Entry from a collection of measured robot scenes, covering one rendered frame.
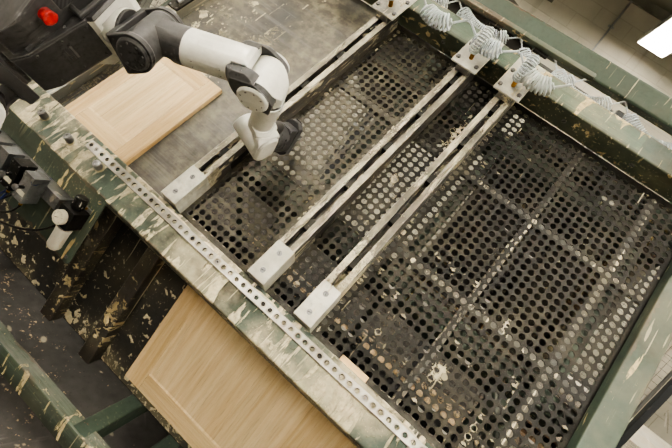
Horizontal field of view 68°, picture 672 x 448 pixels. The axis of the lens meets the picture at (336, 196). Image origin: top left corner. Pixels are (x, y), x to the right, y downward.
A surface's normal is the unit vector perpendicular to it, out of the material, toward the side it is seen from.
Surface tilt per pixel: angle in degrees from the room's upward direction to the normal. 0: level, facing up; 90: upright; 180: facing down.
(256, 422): 90
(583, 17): 90
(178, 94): 56
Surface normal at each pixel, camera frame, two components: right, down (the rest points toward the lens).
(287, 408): -0.31, -0.02
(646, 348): 0.07, -0.46
